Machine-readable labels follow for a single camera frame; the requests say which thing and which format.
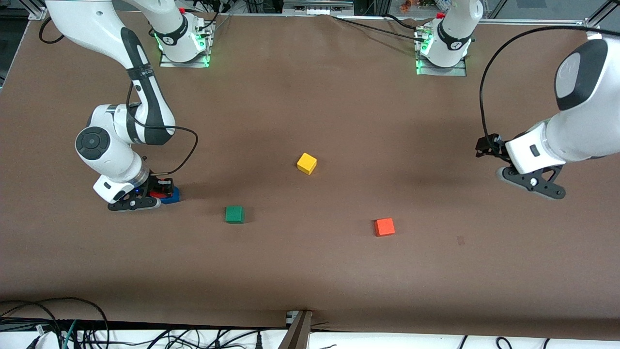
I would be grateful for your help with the green cube block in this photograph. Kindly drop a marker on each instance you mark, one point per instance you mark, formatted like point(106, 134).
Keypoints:
point(234, 214)

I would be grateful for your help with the metal frame crossbar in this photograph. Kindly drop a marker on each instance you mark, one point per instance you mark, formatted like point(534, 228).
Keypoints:
point(317, 7)

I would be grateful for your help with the orange cube block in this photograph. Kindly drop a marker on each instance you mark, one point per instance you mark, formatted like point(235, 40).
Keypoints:
point(384, 227)

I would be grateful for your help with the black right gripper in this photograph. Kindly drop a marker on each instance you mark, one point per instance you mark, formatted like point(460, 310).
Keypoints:
point(154, 184)

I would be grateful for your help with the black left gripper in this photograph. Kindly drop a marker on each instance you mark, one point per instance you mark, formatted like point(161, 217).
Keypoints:
point(490, 146)

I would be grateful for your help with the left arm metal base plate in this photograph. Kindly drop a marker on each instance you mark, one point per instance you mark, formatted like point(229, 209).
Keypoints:
point(460, 71)

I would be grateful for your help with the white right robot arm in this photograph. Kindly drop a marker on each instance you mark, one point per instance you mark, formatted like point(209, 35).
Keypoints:
point(106, 150)

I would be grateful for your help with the red cube block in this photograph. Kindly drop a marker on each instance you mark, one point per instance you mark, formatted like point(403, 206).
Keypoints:
point(157, 194)

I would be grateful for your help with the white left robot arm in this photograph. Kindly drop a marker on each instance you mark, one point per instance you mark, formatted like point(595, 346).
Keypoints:
point(586, 121)

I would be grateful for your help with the yellow cube block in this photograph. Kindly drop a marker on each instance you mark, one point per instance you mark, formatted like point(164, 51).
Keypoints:
point(306, 163)

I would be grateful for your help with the aluminium corner bracket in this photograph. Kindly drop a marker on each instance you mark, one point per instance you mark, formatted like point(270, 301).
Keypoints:
point(36, 14)
point(592, 28)

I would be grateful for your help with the blue cube block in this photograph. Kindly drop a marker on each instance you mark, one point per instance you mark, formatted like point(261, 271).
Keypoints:
point(173, 196)

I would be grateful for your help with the brown paper table cover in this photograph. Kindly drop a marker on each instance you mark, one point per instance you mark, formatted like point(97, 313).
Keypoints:
point(310, 271)

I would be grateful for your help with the small silver bracket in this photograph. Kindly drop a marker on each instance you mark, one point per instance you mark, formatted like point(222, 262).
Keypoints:
point(291, 317)

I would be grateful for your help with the aluminium frame rail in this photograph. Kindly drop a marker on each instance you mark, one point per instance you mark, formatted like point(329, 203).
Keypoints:
point(508, 21)

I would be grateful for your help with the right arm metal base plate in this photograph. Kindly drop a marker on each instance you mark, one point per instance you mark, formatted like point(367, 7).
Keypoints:
point(167, 63)

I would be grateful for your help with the aluminium profile beam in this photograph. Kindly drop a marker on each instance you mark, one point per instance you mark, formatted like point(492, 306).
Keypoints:
point(296, 334)

